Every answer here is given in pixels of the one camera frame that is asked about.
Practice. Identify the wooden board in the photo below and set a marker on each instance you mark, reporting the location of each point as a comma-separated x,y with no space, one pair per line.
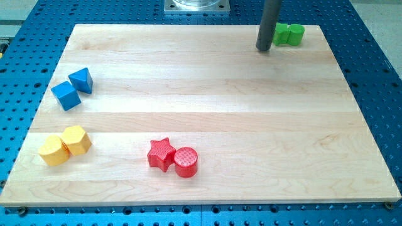
275,127

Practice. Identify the blue cube block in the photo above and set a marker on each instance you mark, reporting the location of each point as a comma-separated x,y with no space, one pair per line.
66,95

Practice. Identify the yellow hexagon block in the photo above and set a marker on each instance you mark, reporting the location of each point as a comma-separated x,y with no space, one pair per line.
76,140

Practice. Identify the red cylinder block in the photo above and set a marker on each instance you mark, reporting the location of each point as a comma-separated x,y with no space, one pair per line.
185,160

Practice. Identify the red star block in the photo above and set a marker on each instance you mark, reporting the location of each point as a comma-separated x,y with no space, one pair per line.
161,154

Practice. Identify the green cylinder block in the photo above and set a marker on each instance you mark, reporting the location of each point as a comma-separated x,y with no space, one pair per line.
296,32

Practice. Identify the blue triangle block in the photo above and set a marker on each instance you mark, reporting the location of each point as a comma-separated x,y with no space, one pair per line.
82,80

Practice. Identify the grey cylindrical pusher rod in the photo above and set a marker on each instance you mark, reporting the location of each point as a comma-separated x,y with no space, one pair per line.
268,22

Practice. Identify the blue perforated table plate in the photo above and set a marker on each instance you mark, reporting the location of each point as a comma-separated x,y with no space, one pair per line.
353,33

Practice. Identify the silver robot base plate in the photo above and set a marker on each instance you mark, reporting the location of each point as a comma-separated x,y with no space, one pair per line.
178,6

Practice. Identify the green star-shaped block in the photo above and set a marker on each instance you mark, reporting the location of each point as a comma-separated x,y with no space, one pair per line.
281,34

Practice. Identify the yellow heart block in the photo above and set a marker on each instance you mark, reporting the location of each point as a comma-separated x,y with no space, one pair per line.
53,152

